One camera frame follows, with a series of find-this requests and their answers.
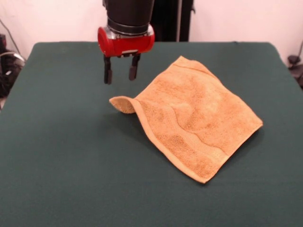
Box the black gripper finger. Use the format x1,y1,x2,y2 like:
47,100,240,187
128,53,142,81
103,54,114,85

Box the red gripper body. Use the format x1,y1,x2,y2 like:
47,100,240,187
97,23,156,59

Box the yellow terry towel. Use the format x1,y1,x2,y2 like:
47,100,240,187
108,55,264,184

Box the dark green table cloth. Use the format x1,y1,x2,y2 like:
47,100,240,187
0,42,303,227

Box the black stand foot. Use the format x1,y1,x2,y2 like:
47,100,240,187
287,40,303,89

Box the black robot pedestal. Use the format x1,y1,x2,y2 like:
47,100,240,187
151,0,197,43

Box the black equipment with cables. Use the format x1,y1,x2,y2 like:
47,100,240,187
0,34,26,97

